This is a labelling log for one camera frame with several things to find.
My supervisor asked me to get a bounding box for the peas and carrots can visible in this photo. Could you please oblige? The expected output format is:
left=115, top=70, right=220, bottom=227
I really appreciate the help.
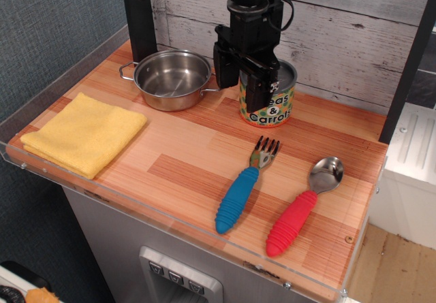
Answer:
left=239, top=59, right=297, bottom=128

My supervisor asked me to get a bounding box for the orange object bottom left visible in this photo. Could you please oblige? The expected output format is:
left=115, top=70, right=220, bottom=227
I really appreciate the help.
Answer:
left=25, top=287, right=61, bottom=303

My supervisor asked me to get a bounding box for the stainless steel pot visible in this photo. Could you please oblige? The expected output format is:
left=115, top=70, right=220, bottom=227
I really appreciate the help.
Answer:
left=119, top=50, right=220, bottom=112

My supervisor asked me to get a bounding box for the black vertical post right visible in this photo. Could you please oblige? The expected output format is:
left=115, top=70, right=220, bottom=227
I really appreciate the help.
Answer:
left=378, top=0, right=436, bottom=144

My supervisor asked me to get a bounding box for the black vertical post left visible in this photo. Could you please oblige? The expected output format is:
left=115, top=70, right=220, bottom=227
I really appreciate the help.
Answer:
left=124, top=0, right=157, bottom=62

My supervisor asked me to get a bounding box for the grey toy fridge cabinet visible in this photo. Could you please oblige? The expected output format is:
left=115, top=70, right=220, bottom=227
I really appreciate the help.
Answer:
left=64, top=188, right=310, bottom=302

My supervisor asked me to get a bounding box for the red handled spoon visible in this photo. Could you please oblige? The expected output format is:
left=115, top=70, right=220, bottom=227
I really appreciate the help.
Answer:
left=266, top=157, right=344, bottom=257

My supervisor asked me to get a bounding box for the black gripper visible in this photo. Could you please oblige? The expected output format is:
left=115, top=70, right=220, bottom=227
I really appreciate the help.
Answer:
left=213, top=0, right=283, bottom=113

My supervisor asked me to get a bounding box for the black vertical post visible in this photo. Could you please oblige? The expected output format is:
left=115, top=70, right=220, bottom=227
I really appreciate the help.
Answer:
left=124, top=0, right=157, bottom=62
left=378, top=0, right=436, bottom=144

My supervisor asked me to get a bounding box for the blue handled fork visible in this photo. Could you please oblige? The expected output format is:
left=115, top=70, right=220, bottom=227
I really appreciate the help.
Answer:
left=215, top=136, right=280, bottom=234

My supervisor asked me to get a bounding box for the white cabinet on right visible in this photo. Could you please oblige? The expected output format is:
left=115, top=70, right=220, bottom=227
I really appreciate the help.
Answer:
left=369, top=103, right=435, bottom=249

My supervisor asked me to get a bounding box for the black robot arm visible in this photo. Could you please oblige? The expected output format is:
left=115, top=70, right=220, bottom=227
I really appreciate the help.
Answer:
left=213, top=0, right=283, bottom=112

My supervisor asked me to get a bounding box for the yellow folded cloth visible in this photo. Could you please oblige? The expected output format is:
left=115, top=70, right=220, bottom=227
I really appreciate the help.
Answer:
left=20, top=93, right=147, bottom=179

